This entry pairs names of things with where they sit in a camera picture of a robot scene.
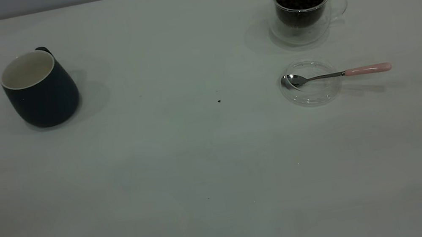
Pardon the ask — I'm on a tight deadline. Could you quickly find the metal spoon with pink handle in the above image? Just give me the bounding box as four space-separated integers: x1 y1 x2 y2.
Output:
280 57 393 91

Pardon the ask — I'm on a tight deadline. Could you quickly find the dark blue ceramic mug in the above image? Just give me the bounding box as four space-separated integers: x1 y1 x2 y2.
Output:
0 42 85 135

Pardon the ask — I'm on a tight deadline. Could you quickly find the clear glass saucer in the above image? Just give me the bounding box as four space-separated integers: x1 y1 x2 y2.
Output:
276 53 346 112

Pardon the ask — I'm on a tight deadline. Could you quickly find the clear glass cup with handle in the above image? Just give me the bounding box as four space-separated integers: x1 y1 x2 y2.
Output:
265 0 353 50

